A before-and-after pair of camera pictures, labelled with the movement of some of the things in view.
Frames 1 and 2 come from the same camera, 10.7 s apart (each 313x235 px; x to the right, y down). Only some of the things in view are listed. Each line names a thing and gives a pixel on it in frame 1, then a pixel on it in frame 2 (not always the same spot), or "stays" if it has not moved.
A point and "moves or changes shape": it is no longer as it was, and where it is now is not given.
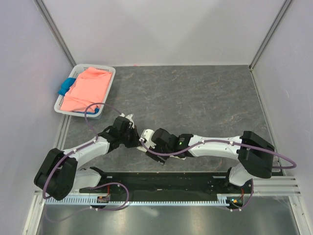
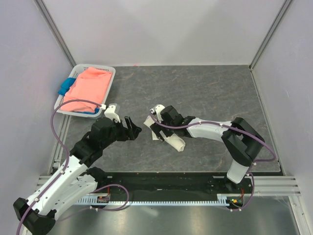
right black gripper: x=156 y=157 -> x=157 y=132
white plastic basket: x=73 y=72 stays
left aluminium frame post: x=51 y=22 stays
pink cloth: x=89 y=87 stays
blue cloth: x=66 y=85 stays
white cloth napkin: x=141 y=148 moves or changes shape
